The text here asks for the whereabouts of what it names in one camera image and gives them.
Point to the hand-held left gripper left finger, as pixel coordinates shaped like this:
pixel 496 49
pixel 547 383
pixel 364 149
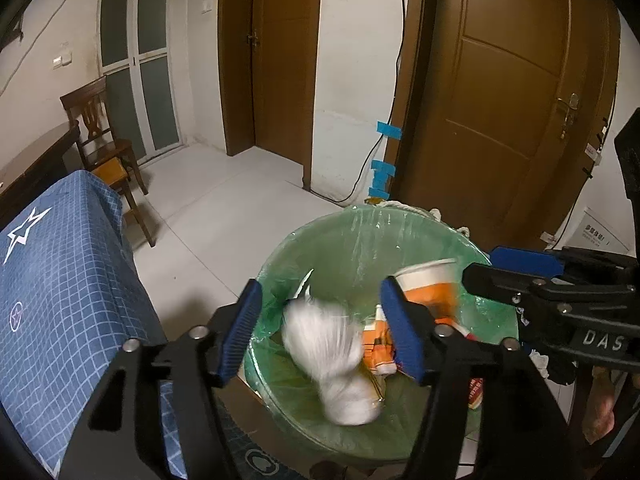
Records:
pixel 240 330

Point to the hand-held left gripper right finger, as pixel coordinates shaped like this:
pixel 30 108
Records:
pixel 400 330

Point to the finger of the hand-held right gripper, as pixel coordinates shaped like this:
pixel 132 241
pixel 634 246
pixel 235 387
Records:
pixel 525 259
pixel 500 282

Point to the crushed orange white paper cup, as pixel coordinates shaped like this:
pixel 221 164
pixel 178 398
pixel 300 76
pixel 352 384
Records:
pixel 430 285

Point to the white tissue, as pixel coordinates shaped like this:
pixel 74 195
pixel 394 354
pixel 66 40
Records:
pixel 330 350

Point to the round bin with green liner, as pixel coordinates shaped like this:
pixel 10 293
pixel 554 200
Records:
pixel 350 245

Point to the person's right hand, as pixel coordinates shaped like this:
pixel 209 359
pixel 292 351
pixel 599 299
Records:
pixel 602 400

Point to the white cardboard box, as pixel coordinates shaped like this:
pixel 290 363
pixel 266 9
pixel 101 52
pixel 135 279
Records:
pixel 602 232

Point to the red label wrapper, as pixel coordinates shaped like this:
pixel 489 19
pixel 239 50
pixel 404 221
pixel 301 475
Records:
pixel 476 392

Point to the blue tape strip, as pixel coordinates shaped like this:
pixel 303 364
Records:
pixel 382 172
pixel 378 192
pixel 389 130

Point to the closed brown wooden door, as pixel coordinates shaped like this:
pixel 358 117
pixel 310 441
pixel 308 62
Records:
pixel 500 85

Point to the blue checked star tablecloth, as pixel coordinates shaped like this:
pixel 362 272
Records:
pixel 60 310

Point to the dark wooden chair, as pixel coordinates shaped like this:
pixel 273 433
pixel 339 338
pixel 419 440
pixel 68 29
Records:
pixel 100 125

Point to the dark wooden table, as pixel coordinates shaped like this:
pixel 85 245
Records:
pixel 35 160

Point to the open brown wooden door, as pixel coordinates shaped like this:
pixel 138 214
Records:
pixel 280 60

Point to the frosted glass double door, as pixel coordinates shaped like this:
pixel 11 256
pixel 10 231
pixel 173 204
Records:
pixel 140 60

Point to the white wall socket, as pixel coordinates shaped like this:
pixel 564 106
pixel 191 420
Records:
pixel 62 60

